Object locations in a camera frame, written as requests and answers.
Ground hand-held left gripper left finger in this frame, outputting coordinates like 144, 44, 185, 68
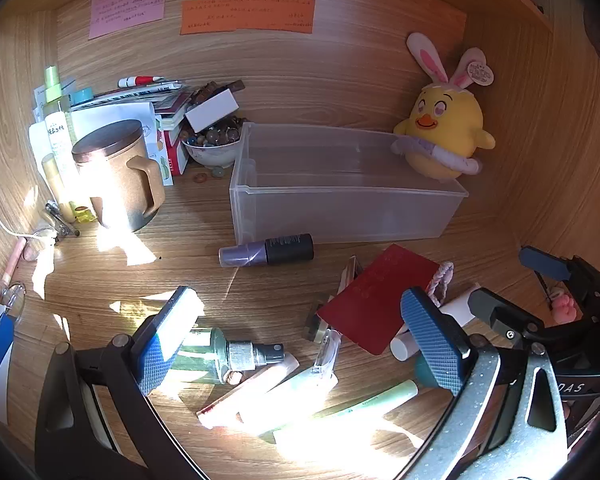
35, 286, 211, 480

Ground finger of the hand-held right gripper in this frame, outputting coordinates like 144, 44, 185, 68
468, 287, 551, 356
519, 245, 588, 286

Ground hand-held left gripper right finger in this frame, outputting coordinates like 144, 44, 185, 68
395, 287, 571, 480

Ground beige cosmetic tube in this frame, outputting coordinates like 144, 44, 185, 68
390, 282, 481, 361

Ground pink white braided cord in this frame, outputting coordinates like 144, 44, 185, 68
427, 261, 455, 306

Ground glass spray bottle green label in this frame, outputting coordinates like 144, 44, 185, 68
172, 327, 286, 386

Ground red box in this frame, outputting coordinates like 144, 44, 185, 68
316, 244, 441, 356

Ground long green tube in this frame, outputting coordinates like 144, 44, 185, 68
275, 380, 421, 456

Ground pale tube with red end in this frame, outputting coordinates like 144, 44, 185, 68
197, 352, 301, 431

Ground clear plastic cap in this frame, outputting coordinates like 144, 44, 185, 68
311, 329, 342, 382

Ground small green patterned packet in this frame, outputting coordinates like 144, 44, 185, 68
302, 302, 331, 343

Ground pale green wide tube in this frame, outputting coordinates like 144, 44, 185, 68
239, 365, 342, 437

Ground purple spray bottle black cap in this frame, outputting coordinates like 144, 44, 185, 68
218, 233, 315, 268

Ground clear plastic drawer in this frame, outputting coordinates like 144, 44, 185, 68
229, 121, 470, 245

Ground small pink toy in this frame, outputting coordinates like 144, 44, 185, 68
550, 285, 579, 327

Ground metal clip tool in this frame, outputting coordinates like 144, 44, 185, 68
45, 201, 81, 237

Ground pink pen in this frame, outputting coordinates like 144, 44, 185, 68
1, 237, 27, 286

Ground yellow chick plush toy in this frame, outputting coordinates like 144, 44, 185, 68
391, 32, 497, 182

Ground brown mug with lid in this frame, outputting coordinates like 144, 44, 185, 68
71, 119, 167, 233

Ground tan cosmetic bottle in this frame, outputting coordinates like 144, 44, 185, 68
41, 154, 76, 222

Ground red white carton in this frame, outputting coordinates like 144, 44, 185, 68
155, 115, 191, 186

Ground white bowl of beads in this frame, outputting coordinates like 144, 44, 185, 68
181, 116, 245, 168

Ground white labelled bottle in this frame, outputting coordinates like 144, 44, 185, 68
44, 110, 81, 221

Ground white plastic packet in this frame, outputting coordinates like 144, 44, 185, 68
28, 122, 56, 186

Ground white rectangular box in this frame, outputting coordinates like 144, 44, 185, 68
185, 91, 241, 132

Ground stack of books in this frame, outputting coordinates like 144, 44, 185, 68
70, 80, 196, 128

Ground red white marker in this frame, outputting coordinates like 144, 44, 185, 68
118, 74, 165, 88

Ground dark brown bar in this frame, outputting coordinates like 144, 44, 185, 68
195, 80, 244, 106

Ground light green spray bottle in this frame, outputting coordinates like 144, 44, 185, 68
42, 65, 76, 131

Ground orange sticky note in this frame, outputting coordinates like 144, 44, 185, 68
180, 0, 316, 36

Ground pink sticky note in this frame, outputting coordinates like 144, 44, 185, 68
88, 0, 167, 40

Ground clear frame eyeglasses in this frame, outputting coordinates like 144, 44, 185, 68
0, 227, 61, 322

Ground white cable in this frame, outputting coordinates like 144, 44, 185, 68
0, 197, 57, 245

